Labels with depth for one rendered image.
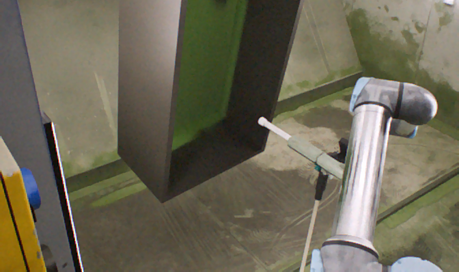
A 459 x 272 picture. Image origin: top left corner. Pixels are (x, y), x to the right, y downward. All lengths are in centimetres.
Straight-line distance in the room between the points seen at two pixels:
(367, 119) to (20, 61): 97
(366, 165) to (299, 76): 222
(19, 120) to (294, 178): 209
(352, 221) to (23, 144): 83
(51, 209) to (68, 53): 178
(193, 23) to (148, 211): 109
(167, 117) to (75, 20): 133
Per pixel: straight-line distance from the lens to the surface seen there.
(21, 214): 56
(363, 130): 152
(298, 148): 207
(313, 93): 371
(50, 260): 67
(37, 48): 292
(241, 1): 226
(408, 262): 135
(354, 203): 140
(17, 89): 108
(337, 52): 391
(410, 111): 162
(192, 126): 250
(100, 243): 261
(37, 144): 115
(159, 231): 263
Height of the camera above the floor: 184
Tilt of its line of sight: 31 degrees down
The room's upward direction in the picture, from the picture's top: 1 degrees clockwise
